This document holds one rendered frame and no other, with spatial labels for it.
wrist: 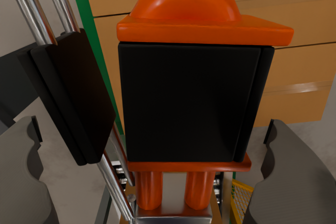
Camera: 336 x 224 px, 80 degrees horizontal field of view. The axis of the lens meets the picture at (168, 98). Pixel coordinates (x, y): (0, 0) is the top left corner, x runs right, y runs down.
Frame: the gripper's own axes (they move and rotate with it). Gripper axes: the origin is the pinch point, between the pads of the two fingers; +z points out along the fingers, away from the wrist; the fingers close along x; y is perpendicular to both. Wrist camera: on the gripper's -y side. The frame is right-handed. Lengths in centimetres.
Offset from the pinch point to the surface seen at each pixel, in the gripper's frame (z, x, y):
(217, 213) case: 37, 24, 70
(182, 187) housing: 1.2, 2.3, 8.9
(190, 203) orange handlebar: -0.6, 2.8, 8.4
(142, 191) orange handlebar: -0.7, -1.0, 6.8
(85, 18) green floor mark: 125, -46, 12
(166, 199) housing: 0.1, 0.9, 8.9
